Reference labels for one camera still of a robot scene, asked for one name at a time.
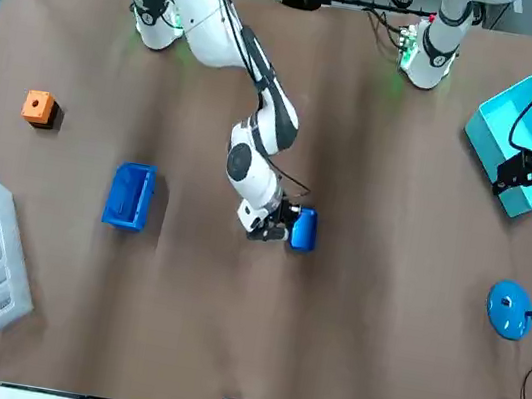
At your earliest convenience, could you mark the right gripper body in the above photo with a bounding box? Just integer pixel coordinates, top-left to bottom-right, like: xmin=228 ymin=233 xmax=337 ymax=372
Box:
xmin=260 ymin=197 xmax=296 ymax=235

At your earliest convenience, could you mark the large teal plastic tray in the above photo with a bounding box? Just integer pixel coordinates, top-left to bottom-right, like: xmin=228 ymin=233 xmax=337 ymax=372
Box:
xmin=451 ymin=65 xmax=532 ymax=222

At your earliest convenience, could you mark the blue storage bin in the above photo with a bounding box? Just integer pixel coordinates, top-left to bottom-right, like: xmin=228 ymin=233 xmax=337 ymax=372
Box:
xmin=99 ymin=158 xmax=160 ymax=236

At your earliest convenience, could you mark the orange push-button box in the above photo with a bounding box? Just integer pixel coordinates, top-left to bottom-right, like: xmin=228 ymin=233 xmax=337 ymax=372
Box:
xmin=18 ymin=87 xmax=68 ymax=134

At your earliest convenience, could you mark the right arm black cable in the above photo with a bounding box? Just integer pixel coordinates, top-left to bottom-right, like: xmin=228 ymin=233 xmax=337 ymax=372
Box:
xmin=180 ymin=0 xmax=343 ymax=201

